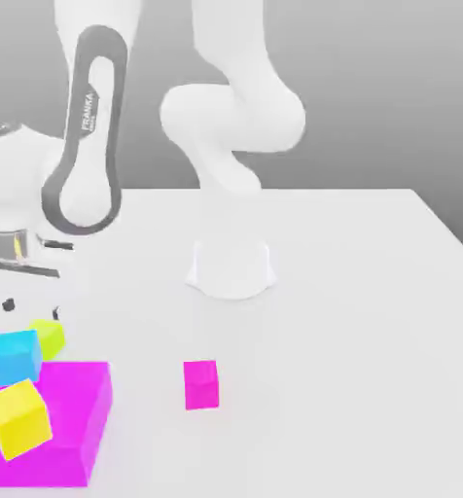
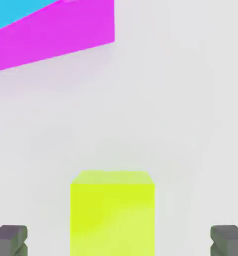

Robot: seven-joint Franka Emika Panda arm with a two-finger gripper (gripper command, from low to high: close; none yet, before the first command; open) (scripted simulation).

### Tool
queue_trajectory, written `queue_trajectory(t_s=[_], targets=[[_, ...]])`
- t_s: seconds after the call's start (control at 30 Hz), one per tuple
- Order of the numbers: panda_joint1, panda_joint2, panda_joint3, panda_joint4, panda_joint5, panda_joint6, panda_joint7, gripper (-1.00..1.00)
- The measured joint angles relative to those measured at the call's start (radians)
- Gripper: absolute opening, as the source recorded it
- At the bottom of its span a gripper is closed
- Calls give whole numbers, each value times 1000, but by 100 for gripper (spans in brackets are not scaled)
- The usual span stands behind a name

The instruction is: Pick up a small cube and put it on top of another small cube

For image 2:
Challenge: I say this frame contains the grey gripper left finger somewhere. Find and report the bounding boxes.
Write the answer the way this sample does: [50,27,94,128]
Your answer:
[0,224,29,256]

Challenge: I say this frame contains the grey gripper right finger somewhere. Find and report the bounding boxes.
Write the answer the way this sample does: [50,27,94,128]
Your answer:
[210,224,238,256]

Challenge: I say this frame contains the small yellow cube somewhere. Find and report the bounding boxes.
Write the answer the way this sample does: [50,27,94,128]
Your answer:
[69,170,156,256]

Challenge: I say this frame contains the large magenta box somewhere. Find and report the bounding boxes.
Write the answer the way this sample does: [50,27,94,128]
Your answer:
[0,0,116,73]

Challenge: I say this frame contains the large cyan box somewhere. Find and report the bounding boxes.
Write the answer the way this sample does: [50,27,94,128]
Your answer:
[0,0,61,34]

